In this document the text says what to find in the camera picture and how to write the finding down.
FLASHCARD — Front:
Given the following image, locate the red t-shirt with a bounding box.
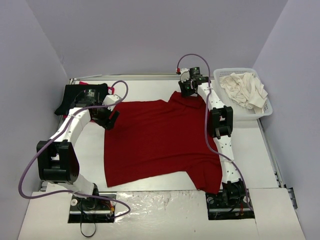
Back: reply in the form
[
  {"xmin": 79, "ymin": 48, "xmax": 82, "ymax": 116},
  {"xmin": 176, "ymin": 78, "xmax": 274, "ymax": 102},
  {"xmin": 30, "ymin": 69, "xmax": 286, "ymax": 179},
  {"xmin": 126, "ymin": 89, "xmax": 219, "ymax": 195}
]
[
  {"xmin": 103, "ymin": 92, "xmax": 223, "ymax": 194},
  {"xmin": 62, "ymin": 80, "xmax": 116, "ymax": 123}
]

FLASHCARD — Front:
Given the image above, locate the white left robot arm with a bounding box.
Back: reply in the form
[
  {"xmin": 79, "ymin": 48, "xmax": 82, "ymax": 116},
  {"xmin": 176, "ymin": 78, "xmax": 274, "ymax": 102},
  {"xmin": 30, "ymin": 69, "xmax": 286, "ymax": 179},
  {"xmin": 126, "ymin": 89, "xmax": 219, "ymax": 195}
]
[{"xmin": 36, "ymin": 88, "xmax": 122, "ymax": 210}]

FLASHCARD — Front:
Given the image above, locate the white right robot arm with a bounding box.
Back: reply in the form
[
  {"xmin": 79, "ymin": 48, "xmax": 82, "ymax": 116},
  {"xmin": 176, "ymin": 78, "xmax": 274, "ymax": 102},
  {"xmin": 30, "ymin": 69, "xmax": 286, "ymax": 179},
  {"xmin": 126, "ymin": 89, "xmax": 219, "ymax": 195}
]
[{"xmin": 176, "ymin": 67, "xmax": 253, "ymax": 211}]

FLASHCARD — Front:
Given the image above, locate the white t-shirts pile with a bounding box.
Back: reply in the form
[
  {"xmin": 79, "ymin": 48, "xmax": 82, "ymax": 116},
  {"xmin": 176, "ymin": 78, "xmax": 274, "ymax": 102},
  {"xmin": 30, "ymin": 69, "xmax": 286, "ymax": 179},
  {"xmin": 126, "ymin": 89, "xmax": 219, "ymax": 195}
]
[{"xmin": 219, "ymin": 72, "xmax": 268, "ymax": 114}]

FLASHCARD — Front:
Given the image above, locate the folded red t-shirt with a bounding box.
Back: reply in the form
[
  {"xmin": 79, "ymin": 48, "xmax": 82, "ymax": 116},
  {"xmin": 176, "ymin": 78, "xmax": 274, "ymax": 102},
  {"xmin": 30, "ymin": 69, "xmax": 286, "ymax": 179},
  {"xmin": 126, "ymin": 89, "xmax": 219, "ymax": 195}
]
[{"xmin": 62, "ymin": 80, "xmax": 116, "ymax": 123}]

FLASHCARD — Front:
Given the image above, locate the folded black t-shirt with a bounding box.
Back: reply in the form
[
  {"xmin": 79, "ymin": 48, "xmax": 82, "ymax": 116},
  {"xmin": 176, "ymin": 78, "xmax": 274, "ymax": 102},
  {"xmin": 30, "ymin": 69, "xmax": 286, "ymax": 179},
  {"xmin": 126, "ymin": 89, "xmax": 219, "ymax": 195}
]
[{"xmin": 54, "ymin": 83, "xmax": 110, "ymax": 116}]

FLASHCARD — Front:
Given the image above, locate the white plastic laundry basket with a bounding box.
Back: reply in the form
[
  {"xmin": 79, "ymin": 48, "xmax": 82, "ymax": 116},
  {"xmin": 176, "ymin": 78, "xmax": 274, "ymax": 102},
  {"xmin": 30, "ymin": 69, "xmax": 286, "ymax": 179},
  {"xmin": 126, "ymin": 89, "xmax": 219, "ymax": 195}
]
[{"xmin": 213, "ymin": 67, "xmax": 273, "ymax": 121}]

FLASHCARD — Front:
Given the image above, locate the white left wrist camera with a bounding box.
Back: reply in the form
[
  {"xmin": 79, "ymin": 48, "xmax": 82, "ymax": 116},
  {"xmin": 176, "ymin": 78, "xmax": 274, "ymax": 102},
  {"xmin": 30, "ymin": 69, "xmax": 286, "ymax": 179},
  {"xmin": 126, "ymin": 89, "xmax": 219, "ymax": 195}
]
[{"xmin": 102, "ymin": 94, "xmax": 123, "ymax": 111}]

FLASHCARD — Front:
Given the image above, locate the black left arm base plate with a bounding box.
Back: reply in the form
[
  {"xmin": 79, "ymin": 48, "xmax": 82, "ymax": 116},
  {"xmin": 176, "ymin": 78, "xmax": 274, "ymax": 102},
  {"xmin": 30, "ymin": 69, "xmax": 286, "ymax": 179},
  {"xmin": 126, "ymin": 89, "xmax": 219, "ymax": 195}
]
[{"xmin": 67, "ymin": 195, "xmax": 116, "ymax": 224}]

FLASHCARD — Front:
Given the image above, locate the black cable loop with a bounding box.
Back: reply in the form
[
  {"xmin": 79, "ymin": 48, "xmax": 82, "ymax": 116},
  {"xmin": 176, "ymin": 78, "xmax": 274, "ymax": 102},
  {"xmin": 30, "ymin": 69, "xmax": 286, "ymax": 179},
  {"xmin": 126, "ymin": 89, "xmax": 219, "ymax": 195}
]
[{"xmin": 79, "ymin": 212, "xmax": 98, "ymax": 238}]

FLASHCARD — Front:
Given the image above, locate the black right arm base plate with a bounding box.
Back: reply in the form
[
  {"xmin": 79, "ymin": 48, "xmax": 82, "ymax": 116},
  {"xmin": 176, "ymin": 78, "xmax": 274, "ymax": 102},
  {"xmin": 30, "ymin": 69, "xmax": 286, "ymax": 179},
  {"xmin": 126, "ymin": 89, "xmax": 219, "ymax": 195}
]
[{"xmin": 205, "ymin": 190, "xmax": 255, "ymax": 221}]

